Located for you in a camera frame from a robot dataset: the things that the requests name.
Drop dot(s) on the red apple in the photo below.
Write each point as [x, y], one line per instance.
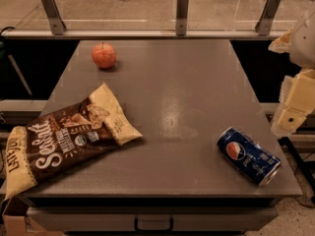
[104, 55]

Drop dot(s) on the brown and yellow chip bag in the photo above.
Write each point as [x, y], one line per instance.
[65, 138]

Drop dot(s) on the metal railing bracket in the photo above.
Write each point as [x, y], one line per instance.
[264, 25]
[181, 16]
[55, 22]

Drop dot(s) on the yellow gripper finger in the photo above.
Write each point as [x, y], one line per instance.
[282, 43]
[297, 101]

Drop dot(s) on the cardboard box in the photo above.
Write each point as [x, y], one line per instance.
[17, 223]

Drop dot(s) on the blue pepsi can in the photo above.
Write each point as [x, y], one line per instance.
[256, 163]

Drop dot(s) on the right metal railing bracket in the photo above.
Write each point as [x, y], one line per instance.
[264, 25]

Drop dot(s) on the middle metal railing bracket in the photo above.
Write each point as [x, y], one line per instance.
[181, 16]

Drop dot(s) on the grey drawer with black handle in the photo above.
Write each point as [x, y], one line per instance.
[152, 219]

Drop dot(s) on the white horizontal railing ledge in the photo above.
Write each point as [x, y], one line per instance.
[138, 34]

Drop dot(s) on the left metal railing bracket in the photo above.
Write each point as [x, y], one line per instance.
[55, 22]

